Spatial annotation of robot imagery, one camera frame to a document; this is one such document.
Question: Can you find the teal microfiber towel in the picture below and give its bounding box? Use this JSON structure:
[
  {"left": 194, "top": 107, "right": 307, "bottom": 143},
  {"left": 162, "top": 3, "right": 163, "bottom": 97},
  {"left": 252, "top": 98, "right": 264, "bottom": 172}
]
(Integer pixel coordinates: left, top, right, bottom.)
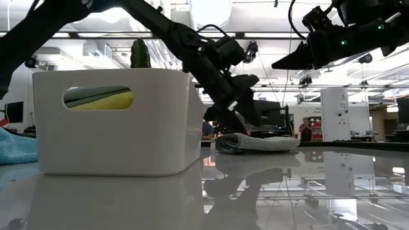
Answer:
[{"left": 0, "top": 126, "right": 38, "bottom": 165}]

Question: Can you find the white kiosk pillar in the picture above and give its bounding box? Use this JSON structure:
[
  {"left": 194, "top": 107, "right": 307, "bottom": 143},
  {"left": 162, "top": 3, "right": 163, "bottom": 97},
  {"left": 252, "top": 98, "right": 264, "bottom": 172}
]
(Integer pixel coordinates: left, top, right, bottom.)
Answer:
[{"left": 320, "top": 88, "right": 351, "bottom": 142}]

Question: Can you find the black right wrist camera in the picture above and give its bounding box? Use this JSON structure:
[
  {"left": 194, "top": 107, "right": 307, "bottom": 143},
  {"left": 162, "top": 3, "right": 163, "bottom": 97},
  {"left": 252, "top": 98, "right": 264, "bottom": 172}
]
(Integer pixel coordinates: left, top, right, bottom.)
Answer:
[{"left": 302, "top": 6, "right": 335, "bottom": 32}]

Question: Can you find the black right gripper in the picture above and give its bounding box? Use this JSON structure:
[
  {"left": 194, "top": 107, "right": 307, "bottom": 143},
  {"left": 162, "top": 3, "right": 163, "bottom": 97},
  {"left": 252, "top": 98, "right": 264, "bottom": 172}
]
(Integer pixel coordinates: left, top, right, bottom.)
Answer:
[{"left": 271, "top": 19, "right": 394, "bottom": 70}]

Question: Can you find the red storage shelf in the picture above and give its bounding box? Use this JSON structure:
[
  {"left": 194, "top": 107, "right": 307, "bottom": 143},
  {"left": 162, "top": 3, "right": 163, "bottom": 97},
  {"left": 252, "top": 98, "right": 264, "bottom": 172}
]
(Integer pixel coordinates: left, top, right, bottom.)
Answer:
[{"left": 314, "top": 116, "right": 322, "bottom": 141}]

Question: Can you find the green cactus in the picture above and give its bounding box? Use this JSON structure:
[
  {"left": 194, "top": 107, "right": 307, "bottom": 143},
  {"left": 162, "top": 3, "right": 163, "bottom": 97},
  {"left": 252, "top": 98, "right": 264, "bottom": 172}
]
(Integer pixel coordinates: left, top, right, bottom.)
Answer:
[{"left": 130, "top": 38, "right": 152, "bottom": 69}]

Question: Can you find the light blue microfiber towel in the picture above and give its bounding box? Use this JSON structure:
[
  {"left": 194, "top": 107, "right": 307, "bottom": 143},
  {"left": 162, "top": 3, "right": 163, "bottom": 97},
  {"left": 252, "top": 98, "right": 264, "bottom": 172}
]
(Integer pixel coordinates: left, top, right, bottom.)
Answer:
[{"left": 63, "top": 85, "right": 132, "bottom": 108}]

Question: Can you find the grey microfiber towel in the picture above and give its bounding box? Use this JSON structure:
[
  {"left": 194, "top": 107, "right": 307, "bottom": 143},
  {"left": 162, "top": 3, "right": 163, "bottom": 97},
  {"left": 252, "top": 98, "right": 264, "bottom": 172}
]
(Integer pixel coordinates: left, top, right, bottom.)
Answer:
[{"left": 215, "top": 132, "right": 301, "bottom": 155}]

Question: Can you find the black horizontal rail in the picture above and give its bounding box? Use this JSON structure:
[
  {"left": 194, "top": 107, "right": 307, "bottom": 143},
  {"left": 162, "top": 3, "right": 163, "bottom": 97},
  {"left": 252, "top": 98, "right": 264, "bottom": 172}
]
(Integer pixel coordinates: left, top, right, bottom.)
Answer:
[{"left": 194, "top": 84, "right": 409, "bottom": 89}]

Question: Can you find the person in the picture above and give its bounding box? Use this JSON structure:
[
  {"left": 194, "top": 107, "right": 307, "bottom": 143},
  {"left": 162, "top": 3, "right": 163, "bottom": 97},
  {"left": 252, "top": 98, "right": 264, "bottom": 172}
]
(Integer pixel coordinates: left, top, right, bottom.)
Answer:
[
  {"left": 201, "top": 120, "right": 215, "bottom": 140},
  {"left": 298, "top": 117, "right": 315, "bottom": 142}
]

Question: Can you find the black screen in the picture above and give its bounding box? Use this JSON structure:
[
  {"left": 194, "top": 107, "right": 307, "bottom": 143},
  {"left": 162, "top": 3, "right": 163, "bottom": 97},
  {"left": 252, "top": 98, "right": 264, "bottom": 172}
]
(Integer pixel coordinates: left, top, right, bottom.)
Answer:
[{"left": 397, "top": 96, "right": 409, "bottom": 124}]

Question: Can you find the yellow microfiber towel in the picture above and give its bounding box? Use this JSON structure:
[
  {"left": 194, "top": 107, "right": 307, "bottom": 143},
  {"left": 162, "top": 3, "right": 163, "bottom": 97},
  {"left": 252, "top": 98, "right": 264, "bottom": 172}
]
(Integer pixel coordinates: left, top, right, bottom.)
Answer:
[{"left": 68, "top": 90, "right": 134, "bottom": 111}]

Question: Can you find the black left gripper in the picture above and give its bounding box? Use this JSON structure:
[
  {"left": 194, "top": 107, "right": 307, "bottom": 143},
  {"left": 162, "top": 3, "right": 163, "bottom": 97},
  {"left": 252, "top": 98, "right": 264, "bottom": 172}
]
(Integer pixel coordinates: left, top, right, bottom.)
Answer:
[{"left": 191, "top": 35, "right": 261, "bottom": 135}]

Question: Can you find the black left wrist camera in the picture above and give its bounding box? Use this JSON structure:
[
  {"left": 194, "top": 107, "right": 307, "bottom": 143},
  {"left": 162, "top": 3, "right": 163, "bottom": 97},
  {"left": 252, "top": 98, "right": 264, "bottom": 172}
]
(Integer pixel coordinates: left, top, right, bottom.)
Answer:
[{"left": 231, "top": 73, "right": 260, "bottom": 93}]

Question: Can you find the small black monitor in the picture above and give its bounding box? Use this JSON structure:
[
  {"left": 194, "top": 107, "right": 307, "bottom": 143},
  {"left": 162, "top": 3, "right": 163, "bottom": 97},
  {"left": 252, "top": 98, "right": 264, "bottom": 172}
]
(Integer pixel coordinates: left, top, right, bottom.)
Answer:
[{"left": 4, "top": 101, "right": 24, "bottom": 124}]

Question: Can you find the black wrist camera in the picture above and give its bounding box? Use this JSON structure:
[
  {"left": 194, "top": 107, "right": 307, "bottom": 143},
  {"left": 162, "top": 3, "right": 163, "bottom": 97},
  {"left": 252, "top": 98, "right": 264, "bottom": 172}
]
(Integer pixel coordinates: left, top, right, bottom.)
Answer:
[
  {"left": 302, "top": 6, "right": 335, "bottom": 32},
  {"left": 231, "top": 73, "right": 260, "bottom": 93}
]

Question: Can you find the white plastic bin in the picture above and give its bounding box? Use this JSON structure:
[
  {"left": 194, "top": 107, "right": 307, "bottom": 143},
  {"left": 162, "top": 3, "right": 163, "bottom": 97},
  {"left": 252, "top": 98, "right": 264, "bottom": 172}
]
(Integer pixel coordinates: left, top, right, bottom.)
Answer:
[{"left": 31, "top": 68, "right": 205, "bottom": 177}]

